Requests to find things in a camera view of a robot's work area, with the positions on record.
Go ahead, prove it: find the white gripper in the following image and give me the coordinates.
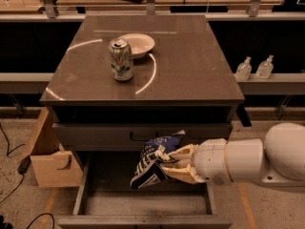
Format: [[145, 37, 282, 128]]
[[161, 138, 230, 185]]

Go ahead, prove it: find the blue chip bag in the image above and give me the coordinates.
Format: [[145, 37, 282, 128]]
[[131, 130, 186, 190]]

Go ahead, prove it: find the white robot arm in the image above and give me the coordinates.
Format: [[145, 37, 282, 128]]
[[161, 123, 305, 192]]

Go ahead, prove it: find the open grey lower drawer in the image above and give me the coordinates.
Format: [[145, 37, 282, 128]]
[[58, 152, 232, 229]]

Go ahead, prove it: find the closed grey upper drawer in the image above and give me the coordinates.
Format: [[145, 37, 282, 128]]
[[52, 123, 232, 152]]

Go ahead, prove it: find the grey drawer cabinet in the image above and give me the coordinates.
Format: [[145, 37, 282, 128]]
[[38, 13, 246, 229]]

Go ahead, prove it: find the left clear sanitizer bottle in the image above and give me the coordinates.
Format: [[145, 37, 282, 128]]
[[235, 56, 252, 81]]

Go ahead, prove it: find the clear sanitizer bottle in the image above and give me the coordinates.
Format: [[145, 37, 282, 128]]
[[235, 56, 252, 81], [255, 54, 274, 79]]

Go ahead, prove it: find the right clear sanitizer bottle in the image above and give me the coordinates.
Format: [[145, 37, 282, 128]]
[[255, 54, 274, 79]]

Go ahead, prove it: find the white bowl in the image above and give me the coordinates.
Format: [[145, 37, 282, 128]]
[[122, 33, 155, 59]]

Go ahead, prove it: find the green white soda can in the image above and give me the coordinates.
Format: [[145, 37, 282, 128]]
[[109, 37, 133, 81]]

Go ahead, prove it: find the wooden box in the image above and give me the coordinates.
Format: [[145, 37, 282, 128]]
[[18, 108, 83, 188]]

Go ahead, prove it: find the black cable bottom left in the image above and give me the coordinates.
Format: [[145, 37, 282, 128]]
[[25, 212, 55, 229]]

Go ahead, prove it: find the black floor cable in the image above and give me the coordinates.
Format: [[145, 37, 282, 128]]
[[0, 124, 31, 206]]

